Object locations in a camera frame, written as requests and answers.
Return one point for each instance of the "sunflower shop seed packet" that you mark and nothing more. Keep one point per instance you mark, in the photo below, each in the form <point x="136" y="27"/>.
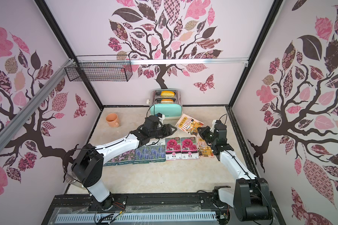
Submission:
<point x="189" y="125"/>

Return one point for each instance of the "black wire basket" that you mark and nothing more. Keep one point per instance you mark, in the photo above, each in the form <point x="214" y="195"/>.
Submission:
<point x="100" y="68"/>

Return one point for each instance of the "toast slice rear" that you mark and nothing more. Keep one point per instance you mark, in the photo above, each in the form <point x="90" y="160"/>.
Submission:
<point x="167" y="94"/>

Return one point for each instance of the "aluminium rail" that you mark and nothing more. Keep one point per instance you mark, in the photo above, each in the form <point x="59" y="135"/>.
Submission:
<point x="190" y="61"/>
<point x="23" y="116"/>

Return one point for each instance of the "mint green toaster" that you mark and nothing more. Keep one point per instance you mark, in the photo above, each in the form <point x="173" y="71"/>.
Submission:
<point x="171" y="111"/>

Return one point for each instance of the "pink hollyhock seed packet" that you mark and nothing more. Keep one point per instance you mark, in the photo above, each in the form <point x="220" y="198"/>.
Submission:
<point x="173" y="148"/>

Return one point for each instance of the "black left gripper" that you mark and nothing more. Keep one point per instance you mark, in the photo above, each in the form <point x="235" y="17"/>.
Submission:
<point x="167" y="131"/>

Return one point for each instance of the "black base frame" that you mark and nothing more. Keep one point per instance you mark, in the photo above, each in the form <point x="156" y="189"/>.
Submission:
<point x="144" y="203"/>

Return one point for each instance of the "toast slice front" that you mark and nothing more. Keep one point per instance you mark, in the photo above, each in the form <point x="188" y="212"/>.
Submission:
<point x="167" y="101"/>

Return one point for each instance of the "white cable duct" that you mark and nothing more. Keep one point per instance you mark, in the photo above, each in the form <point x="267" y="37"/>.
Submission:
<point x="133" y="218"/>

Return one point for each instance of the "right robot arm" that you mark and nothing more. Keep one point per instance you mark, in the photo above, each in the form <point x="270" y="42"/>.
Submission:
<point x="250" y="197"/>

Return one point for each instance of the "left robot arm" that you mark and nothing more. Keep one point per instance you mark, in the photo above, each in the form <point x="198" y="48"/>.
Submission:
<point x="88" y="165"/>

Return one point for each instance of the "aluminium rail back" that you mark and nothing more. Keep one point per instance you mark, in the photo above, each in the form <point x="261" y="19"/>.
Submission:
<point x="190" y="61"/>

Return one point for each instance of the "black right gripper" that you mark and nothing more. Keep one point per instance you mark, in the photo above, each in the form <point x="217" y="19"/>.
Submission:
<point x="207" y="134"/>

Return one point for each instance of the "lavender seed packet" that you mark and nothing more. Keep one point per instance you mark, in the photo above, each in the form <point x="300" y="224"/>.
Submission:
<point x="157" y="153"/>
<point x="142" y="155"/>

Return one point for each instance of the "toast slice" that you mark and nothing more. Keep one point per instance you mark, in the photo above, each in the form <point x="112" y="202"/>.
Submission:
<point x="167" y="101"/>
<point x="167" y="94"/>

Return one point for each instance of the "pink cosmos seed packet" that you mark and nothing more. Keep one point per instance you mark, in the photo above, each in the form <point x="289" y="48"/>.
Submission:
<point x="126" y="158"/>

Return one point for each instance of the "aluminium rail left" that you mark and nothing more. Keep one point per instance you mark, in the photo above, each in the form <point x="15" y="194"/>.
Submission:
<point x="23" y="116"/>

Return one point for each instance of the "orange mug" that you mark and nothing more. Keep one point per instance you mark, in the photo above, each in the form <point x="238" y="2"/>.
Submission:
<point x="112" y="120"/>

